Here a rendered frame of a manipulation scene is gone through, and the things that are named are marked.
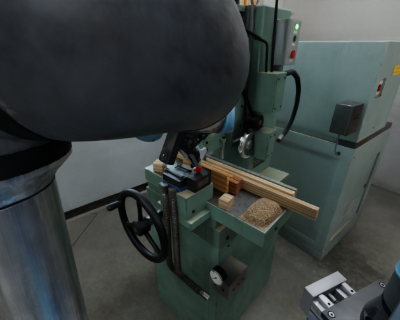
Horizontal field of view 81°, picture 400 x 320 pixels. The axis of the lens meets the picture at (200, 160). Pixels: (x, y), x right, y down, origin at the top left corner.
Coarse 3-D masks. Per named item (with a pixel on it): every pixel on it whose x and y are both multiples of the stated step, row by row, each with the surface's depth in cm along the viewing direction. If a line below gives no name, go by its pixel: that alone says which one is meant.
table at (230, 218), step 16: (176, 160) 112; (160, 176) 99; (240, 192) 88; (160, 208) 88; (208, 208) 83; (240, 208) 79; (192, 224) 77; (224, 224) 80; (240, 224) 75; (272, 224) 72; (256, 240) 72
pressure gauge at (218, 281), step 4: (216, 268) 83; (220, 268) 83; (212, 272) 84; (216, 272) 81; (220, 272) 81; (224, 272) 82; (212, 276) 84; (216, 276) 83; (220, 276) 81; (224, 276) 81; (212, 280) 85; (216, 280) 83; (220, 280) 82; (224, 280) 81; (220, 284) 82
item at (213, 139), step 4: (208, 136) 93; (212, 136) 94; (216, 136) 96; (220, 136) 98; (224, 136) 100; (204, 140) 91; (208, 140) 93; (212, 140) 95; (216, 140) 97; (200, 144) 92; (204, 144) 92; (208, 144) 94; (212, 144) 96; (216, 144) 98; (220, 144) 100; (200, 148) 93; (208, 148) 94; (212, 148) 96; (216, 148) 98; (208, 152) 96
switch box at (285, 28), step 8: (280, 24) 88; (288, 24) 86; (280, 32) 89; (288, 32) 87; (280, 40) 90; (288, 40) 88; (296, 40) 92; (280, 48) 91; (288, 48) 90; (296, 48) 95; (280, 56) 92; (288, 56) 92; (280, 64) 93; (288, 64) 94
